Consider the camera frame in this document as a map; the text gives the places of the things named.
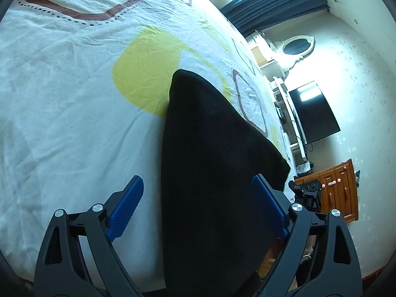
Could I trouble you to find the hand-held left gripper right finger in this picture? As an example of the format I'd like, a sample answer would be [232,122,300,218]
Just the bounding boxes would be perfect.
[251,174,362,297]

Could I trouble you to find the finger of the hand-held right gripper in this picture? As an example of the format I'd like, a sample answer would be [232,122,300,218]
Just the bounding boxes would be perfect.
[288,179,302,196]

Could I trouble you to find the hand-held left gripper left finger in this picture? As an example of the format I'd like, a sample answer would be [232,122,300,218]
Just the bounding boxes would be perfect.
[33,175,145,297]

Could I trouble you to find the black studded pants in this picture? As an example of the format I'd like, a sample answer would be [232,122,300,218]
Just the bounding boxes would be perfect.
[161,69,291,297]

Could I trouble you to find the black electronic box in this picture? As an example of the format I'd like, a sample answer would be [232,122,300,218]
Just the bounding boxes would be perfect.
[295,161,314,174]

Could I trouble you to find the wooden drawer cabinet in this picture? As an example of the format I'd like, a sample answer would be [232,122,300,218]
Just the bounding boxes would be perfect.
[294,158,359,223]

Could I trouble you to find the black television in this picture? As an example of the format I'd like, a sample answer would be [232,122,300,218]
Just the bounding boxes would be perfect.
[288,80,341,144]

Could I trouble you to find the white television stand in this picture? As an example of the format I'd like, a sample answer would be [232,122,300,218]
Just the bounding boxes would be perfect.
[271,77,310,164]

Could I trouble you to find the white patterned bed sheet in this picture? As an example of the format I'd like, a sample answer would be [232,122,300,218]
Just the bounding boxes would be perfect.
[0,0,297,285]

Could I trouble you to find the white dressing table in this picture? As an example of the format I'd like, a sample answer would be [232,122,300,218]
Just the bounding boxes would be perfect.
[247,31,288,78]

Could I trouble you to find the white oval vanity mirror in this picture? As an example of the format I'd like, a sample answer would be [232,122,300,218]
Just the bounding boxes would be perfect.
[272,35,316,75]

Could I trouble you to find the dark blue curtain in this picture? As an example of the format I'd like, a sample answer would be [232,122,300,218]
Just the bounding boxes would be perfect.
[221,0,328,36]

